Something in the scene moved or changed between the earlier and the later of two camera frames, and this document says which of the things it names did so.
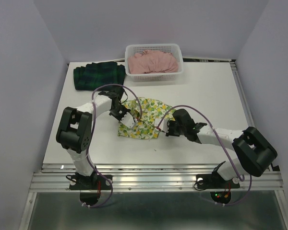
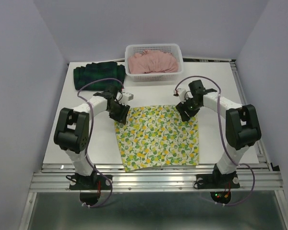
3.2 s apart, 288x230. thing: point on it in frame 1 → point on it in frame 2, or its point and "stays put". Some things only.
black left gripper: x=126 y=110 stays put
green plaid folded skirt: x=93 y=74 stays put
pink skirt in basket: x=152 y=61 stays put
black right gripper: x=169 y=133 → x=181 y=108
